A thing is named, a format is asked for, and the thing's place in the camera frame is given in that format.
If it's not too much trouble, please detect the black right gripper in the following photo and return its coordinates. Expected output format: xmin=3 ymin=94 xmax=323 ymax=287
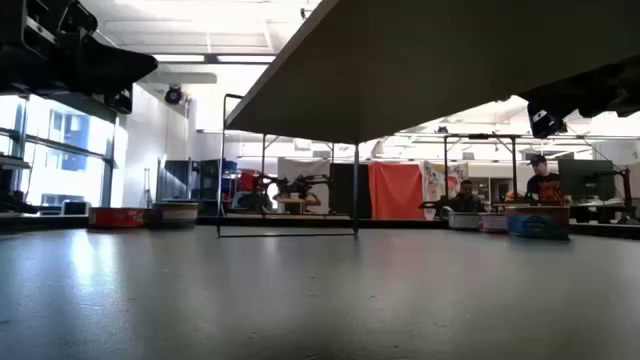
xmin=519 ymin=53 xmax=640 ymax=141

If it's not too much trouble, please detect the green label seafood can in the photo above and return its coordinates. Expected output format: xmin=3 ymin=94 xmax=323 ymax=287
xmin=447 ymin=211 xmax=482 ymax=232

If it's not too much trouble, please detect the colourful patterned cloth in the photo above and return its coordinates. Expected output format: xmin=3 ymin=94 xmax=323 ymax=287
xmin=422 ymin=160 xmax=470 ymax=221

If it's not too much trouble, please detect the grey blue curtain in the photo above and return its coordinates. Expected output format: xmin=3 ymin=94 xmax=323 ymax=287
xmin=156 ymin=159 xmax=194 ymax=204

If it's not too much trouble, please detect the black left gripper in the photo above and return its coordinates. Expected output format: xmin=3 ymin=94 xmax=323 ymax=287
xmin=0 ymin=0 xmax=159 ymax=96

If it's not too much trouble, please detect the person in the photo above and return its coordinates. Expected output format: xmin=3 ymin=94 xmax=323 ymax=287
xmin=524 ymin=153 xmax=569 ymax=207
xmin=439 ymin=178 xmax=485 ymax=214

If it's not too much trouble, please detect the dark cabinet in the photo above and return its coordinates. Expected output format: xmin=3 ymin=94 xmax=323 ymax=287
xmin=198 ymin=158 xmax=225 ymax=202

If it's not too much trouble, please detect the red label seafood can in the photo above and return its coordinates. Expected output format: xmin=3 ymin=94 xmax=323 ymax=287
xmin=478 ymin=212 xmax=509 ymax=234
xmin=88 ymin=206 xmax=147 ymax=230

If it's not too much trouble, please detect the red background object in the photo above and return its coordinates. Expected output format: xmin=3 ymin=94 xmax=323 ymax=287
xmin=236 ymin=171 xmax=261 ymax=194

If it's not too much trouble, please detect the small wooden table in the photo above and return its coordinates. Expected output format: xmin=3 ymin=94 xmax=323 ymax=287
xmin=273 ymin=195 xmax=322 ymax=216

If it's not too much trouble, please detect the large window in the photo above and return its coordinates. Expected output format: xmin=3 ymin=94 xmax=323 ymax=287
xmin=0 ymin=94 xmax=117 ymax=209

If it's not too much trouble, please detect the white cloth sheet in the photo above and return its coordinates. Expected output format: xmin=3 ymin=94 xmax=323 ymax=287
xmin=277 ymin=158 xmax=332 ymax=215

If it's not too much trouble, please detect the black computer monitor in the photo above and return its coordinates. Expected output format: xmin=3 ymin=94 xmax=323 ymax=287
xmin=558 ymin=158 xmax=617 ymax=202

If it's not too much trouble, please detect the orange cloth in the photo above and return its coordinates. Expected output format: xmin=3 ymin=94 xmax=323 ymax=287
xmin=368 ymin=161 xmax=427 ymax=222

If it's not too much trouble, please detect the black metal frame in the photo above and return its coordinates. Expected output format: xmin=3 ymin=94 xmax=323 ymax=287
xmin=442 ymin=132 xmax=520 ymax=211

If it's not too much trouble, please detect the wooden shelf with black legs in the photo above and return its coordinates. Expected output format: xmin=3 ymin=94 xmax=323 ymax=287
xmin=216 ymin=0 xmax=640 ymax=239

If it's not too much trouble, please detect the round black ceiling speaker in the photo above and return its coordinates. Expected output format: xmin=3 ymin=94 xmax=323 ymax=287
xmin=163 ymin=84 xmax=185 ymax=107

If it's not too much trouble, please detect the black panel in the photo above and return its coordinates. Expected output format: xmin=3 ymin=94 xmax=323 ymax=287
xmin=329 ymin=162 xmax=371 ymax=220

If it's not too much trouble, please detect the blue label seafood can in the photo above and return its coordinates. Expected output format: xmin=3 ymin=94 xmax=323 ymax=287
xmin=505 ymin=205 xmax=572 ymax=241
xmin=151 ymin=201 xmax=200 ymax=229

